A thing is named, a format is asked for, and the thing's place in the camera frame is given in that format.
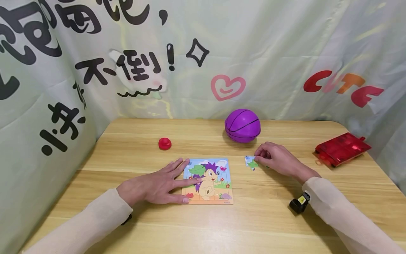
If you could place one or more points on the person's left middle finger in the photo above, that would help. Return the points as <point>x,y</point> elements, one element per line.
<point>183,170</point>

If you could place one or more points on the purple ball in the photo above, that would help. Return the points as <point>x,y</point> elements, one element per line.
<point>242,125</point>

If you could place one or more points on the person's right forearm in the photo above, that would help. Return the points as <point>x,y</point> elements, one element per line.
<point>349,215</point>

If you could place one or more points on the person's left forearm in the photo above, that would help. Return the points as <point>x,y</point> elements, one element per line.
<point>82,225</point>

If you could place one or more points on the blue green puzzle piece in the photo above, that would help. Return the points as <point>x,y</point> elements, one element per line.
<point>251,163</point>

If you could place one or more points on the small red toy duck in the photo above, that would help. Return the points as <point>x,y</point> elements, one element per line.
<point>165,143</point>

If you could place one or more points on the person's left index finger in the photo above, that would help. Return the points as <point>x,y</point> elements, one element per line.
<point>188,182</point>

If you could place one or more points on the cartoon hedgehog puzzle board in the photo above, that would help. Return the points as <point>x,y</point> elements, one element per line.
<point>211,183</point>

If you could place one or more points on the person's right hand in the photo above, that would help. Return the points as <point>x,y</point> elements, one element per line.
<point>282,160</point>

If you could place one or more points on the person's right fingers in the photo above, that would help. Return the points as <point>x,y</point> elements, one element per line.
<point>261,154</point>

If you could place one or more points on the person's left hand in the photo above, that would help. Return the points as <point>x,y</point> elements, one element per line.
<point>149,187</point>

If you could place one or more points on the person's left thumb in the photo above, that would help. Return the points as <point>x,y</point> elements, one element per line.
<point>177,198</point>

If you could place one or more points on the person's left ring finger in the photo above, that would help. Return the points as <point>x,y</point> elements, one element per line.
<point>175,164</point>

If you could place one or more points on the red transparent plastic box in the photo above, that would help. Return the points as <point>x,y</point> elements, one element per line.
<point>342,149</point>

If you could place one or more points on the black wrist band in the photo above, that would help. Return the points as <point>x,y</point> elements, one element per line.
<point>127,219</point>
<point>299,203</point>

